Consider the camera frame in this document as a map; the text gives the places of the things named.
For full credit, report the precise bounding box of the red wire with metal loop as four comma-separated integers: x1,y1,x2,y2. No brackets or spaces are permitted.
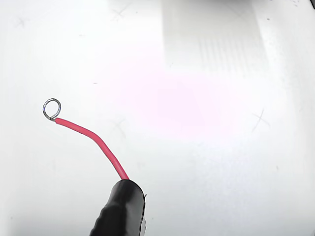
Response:
42,98,130,181

